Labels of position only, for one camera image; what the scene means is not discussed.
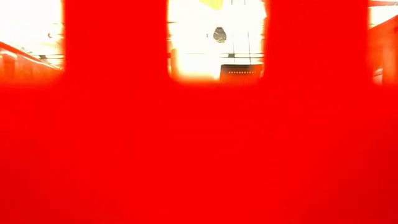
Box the red slotted plastic basket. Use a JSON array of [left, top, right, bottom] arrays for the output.
[[0, 0, 398, 224]]

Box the black slotted plastic basket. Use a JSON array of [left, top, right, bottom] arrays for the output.
[[219, 63, 264, 84]]

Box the grey round disc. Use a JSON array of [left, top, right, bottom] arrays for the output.
[[213, 27, 228, 44]]

